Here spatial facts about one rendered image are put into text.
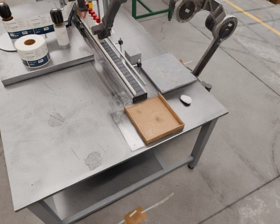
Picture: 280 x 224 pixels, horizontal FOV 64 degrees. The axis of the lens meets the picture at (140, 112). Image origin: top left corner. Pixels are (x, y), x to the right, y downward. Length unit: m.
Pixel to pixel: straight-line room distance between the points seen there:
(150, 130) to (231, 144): 1.28
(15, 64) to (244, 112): 2.30
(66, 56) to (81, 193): 1.05
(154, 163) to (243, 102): 1.44
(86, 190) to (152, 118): 0.80
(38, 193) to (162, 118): 0.79
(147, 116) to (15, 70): 1.00
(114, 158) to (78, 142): 0.24
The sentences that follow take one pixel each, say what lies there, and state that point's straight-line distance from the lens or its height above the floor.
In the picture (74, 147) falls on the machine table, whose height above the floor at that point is 0.83.
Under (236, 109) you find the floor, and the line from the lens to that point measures 2.81.
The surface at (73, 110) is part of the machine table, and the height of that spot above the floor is 0.83.
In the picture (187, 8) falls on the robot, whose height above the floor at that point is 1.15.
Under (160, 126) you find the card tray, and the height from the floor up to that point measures 0.83.
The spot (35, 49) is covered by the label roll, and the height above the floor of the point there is 1.02.
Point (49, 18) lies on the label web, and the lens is 2.05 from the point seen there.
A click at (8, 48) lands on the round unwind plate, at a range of 2.07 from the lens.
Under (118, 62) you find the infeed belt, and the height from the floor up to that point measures 0.88.
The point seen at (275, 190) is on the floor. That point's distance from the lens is 2.41.
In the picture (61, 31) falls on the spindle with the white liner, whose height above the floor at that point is 1.03.
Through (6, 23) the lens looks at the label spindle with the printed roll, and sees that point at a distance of 2.06.
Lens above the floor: 1.94
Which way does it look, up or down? 50 degrees down
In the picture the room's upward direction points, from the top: 2 degrees clockwise
